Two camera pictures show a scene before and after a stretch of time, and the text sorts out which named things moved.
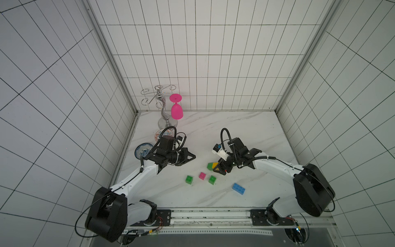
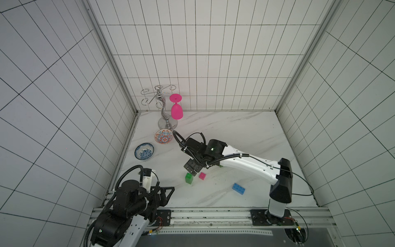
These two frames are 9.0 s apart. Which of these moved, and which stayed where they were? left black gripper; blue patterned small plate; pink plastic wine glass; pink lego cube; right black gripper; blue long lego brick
Moved: left black gripper; right black gripper
Stayed: pink lego cube; pink plastic wine glass; blue long lego brick; blue patterned small plate
